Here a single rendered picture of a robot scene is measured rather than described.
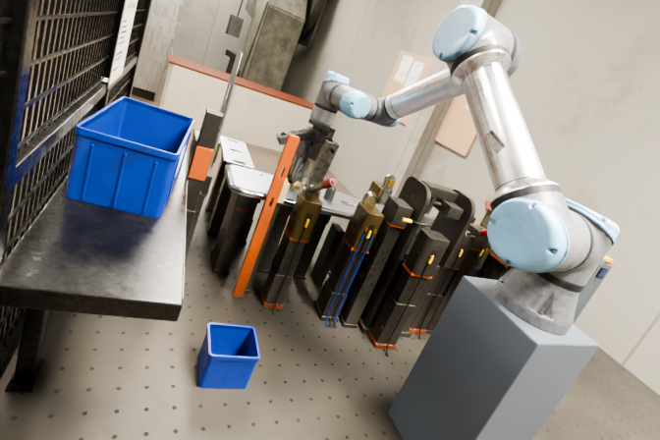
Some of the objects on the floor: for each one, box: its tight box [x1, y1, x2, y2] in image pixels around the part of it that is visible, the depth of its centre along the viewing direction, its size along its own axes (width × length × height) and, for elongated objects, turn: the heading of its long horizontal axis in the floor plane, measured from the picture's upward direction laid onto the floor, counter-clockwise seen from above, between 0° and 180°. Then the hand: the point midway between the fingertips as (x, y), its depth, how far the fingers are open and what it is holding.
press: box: [225, 0, 336, 91], centre depth 685 cm, size 147×126×288 cm
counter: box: [159, 53, 314, 152], centre depth 563 cm, size 71×214×73 cm, turn 66°
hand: (291, 178), depth 129 cm, fingers closed, pressing on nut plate
